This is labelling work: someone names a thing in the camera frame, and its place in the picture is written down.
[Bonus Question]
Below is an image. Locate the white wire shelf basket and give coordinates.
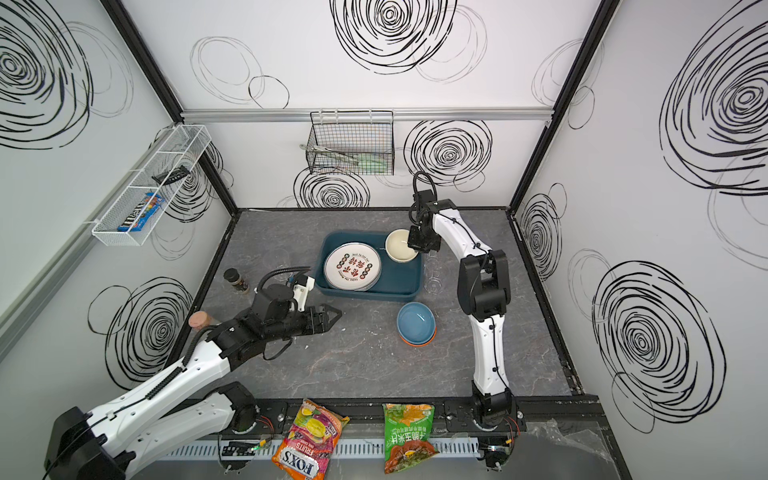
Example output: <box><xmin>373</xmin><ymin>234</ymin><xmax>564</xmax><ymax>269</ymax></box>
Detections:
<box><xmin>91</xmin><ymin>124</ymin><xmax>211</xmax><ymax>247</ymax></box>

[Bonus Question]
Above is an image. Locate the blue ceramic bowl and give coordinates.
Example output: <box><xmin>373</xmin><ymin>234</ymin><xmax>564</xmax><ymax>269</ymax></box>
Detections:
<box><xmin>396</xmin><ymin>302</ymin><xmax>437</xmax><ymax>342</ymax></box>

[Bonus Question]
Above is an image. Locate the bowls cream inside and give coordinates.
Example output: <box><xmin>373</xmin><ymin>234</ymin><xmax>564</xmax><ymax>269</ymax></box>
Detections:
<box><xmin>385</xmin><ymin>229</ymin><xmax>418</xmax><ymax>263</ymax></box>

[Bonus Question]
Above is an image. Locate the black wire basket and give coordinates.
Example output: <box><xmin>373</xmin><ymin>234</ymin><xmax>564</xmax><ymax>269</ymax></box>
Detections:
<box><xmin>300</xmin><ymin>109</ymin><xmax>395</xmax><ymax>175</ymax></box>

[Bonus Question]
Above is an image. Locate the pink capped bottle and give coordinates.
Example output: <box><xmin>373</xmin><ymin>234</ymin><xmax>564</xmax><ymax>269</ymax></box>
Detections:
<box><xmin>187</xmin><ymin>311</ymin><xmax>214</xmax><ymax>330</ymax></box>

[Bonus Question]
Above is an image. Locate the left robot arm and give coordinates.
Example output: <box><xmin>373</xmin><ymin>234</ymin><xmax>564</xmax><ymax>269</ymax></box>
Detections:
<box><xmin>44</xmin><ymin>284</ymin><xmax>342</xmax><ymax>479</ymax></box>

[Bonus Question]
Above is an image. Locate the teal plastic bin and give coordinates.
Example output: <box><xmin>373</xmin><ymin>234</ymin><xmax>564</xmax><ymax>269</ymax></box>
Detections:
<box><xmin>312</xmin><ymin>230</ymin><xmax>423</xmax><ymax>302</ymax></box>

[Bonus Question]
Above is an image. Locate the orange plastic bowl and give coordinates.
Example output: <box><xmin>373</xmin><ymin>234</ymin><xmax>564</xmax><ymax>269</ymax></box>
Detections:
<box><xmin>401</xmin><ymin>336</ymin><xmax>435</xmax><ymax>348</ymax></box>

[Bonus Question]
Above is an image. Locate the black remote in shelf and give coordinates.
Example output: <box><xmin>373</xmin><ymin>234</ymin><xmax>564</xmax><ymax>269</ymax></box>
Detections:
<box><xmin>152</xmin><ymin>165</ymin><xmax>190</xmax><ymax>187</ymax></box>

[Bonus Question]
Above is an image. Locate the blue M&M's candy bag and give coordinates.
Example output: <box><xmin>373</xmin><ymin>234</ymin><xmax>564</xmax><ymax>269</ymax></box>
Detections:
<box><xmin>117</xmin><ymin>193</ymin><xmax>165</xmax><ymax>232</ymax></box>

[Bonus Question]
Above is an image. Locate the small dark spice bottle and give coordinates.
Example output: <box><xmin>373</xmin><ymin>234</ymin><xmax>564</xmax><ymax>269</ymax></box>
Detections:
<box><xmin>223</xmin><ymin>268</ymin><xmax>249</xmax><ymax>293</ymax></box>

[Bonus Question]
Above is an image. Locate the green snack bag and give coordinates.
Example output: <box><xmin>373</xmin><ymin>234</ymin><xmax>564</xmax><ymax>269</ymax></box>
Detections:
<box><xmin>383</xmin><ymin>403</ymin><xmax>439</xmax><ymax>474</ymax></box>

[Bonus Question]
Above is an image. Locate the Fox's fruits candy bag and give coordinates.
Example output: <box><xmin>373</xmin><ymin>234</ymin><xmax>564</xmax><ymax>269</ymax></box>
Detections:
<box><xmin>271</xmin><ymin>399</ymin><xmax>349</xmax><ymax>480</ymax></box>

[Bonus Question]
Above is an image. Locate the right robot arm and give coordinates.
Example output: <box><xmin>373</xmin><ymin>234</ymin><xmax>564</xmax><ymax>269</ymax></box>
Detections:
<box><xmin>408</xmin><ymin>190</ymin><xmax>517</xmax><ymax>430</ymax></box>

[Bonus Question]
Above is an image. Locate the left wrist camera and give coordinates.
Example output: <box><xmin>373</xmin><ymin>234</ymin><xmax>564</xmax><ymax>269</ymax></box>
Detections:
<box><xmin>293</xmin><ymin>274</ymin><xmax>315</xmax><ymax>312</ymax></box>

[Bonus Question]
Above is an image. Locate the white slotted cable duct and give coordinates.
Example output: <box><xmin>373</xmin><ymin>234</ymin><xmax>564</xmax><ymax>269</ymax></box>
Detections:
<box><xmin>161</xmin><ymin>437</ymin><xmax>480</xmax><ymax>462</ymax></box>

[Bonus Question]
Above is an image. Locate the green item in basket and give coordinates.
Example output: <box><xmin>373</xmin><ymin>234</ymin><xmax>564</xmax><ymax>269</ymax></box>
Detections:
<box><xmin>353</xmin><ymin>153</ymin><xmax>389</xmax><ymax>173</ymax></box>

